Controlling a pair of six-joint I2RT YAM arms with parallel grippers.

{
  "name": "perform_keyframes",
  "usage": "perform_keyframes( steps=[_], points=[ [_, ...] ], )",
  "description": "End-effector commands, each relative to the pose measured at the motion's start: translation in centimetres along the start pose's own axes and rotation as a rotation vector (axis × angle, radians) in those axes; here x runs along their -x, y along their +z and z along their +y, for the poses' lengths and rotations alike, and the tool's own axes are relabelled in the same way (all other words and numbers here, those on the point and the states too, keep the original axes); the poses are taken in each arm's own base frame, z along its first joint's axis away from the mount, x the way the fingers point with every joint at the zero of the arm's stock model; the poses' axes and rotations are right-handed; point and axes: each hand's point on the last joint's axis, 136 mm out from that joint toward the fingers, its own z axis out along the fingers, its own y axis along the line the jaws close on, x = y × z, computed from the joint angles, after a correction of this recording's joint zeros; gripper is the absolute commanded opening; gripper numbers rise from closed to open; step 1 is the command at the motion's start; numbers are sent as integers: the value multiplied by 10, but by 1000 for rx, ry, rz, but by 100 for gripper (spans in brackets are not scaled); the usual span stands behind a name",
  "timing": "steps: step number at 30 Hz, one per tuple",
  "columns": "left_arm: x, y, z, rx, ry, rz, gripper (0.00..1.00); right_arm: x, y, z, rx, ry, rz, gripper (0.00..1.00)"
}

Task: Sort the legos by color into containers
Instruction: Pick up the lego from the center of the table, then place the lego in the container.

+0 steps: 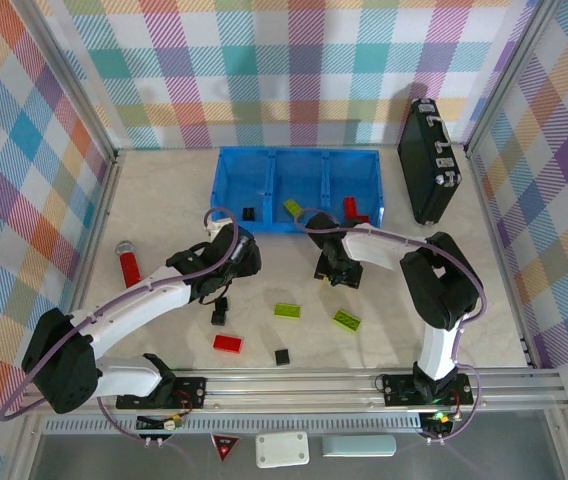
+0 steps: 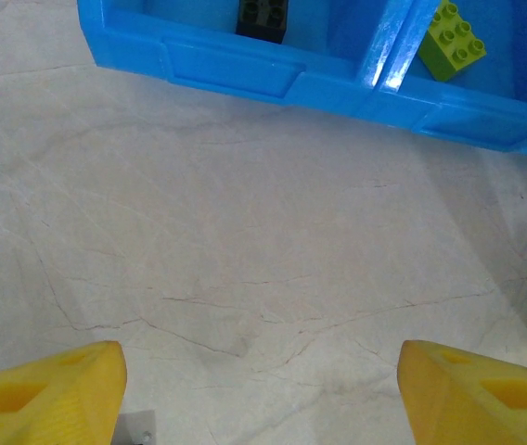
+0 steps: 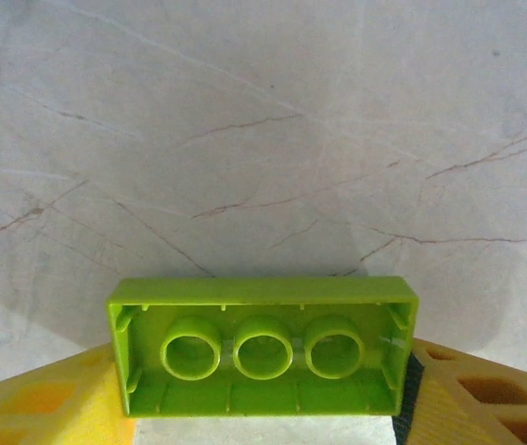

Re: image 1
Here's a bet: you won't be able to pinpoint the red lego plate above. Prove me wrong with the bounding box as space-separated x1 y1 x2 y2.
212 333 244 355

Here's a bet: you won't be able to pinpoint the blue three-compartment plastic bin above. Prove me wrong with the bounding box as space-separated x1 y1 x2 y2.
210 146 386 235

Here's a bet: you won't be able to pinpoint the black briefcase with silver latches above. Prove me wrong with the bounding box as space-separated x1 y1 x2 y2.
397 97 465 226

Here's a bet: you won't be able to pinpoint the grey-blue rectangular block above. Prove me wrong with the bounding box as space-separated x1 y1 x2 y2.
321 433 398 458

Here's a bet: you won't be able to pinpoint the white rectangular plate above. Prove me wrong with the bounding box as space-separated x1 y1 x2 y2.
255 430 310 470

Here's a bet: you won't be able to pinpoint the connector board with green light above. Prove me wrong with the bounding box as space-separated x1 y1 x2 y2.
421 410 460 436

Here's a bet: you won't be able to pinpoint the red emergency button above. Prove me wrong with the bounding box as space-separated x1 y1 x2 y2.
210 433 242 464

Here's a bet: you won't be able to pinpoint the plaid fabric backdrop panel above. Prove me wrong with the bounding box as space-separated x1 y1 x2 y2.
466 0 568 454
0 0 115 456
28 0 540 151

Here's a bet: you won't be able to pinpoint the red cylinder with silver ring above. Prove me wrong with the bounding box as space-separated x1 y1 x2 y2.
115 241 145 289

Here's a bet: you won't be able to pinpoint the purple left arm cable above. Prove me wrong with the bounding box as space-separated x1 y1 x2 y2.
0 205 241 444

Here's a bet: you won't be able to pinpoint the aluminium table edge rail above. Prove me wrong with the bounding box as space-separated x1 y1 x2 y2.
463 147 543 371
66 149 125 321

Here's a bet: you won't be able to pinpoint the aluminium mounting rail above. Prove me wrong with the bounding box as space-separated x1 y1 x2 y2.
23 372 568 414

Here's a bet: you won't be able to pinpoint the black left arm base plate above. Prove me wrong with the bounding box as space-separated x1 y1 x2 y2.
113 375 209 411

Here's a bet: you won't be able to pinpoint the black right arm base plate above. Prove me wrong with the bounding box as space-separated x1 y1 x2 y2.
381 372 475 407

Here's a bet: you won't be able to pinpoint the slotted grey cable duct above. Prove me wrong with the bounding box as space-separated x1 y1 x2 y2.
43 417 425 434

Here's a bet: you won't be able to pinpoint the yellow connector with wires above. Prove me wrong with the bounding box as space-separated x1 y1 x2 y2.
136 413 188 434

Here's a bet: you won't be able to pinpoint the aluminium frame post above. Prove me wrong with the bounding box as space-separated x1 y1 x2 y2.
13 0 120 161
461 0 565 156

